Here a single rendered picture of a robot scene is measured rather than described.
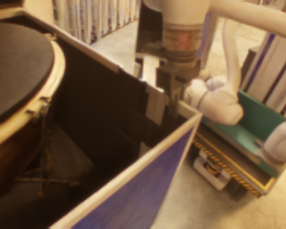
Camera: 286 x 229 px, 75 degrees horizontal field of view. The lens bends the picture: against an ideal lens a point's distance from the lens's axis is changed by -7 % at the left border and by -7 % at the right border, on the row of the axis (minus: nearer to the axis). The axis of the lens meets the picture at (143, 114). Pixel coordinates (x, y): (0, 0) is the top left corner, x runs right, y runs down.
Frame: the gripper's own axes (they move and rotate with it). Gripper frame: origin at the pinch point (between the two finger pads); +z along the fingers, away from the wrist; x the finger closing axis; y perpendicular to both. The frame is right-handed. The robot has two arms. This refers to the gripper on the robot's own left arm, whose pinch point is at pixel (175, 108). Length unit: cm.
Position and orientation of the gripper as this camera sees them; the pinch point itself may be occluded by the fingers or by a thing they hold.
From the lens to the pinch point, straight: 56.4
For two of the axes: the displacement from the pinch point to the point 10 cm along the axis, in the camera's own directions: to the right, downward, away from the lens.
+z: 0.1, 8.2, 5.7
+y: 7.3, 3.8, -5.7
